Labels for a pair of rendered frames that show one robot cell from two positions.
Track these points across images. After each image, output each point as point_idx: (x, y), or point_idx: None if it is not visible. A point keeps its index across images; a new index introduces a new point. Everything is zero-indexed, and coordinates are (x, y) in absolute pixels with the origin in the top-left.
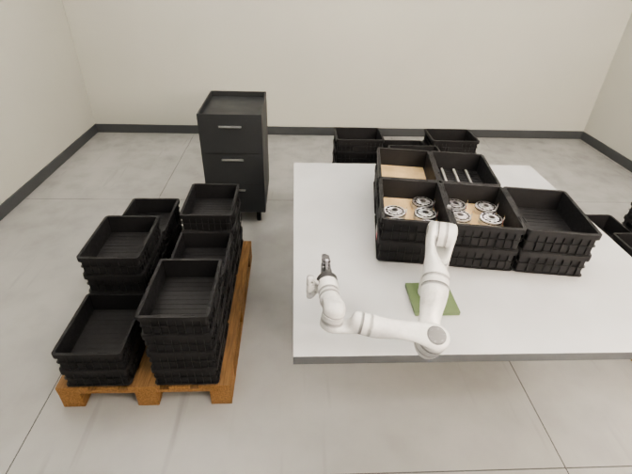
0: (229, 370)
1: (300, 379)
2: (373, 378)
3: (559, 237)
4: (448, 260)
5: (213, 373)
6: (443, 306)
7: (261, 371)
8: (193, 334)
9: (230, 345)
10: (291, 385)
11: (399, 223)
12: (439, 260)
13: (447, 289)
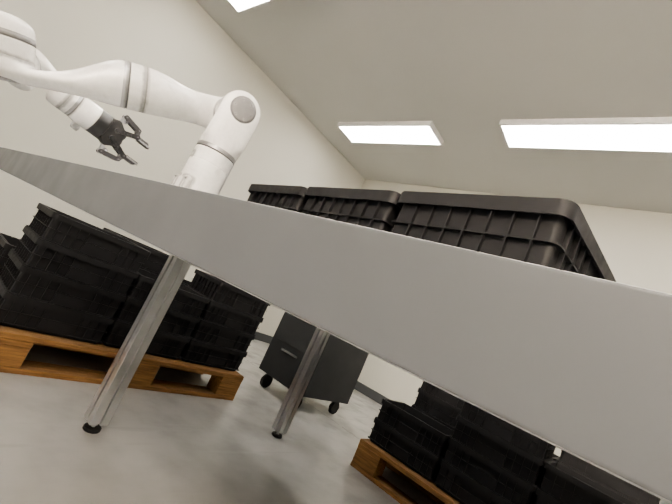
0: (19, 333)
1: (31, 420)
2: (62, 501)
3: (453, 205)
4: (209, 133)
5: (2, 304)
6: (90, 70)
7: (37, 392)
8: (37, 233)
9: (64, 341)
10: (16, 412)
11: (258, 188)
12: (175, 81)
13: (121, 63)
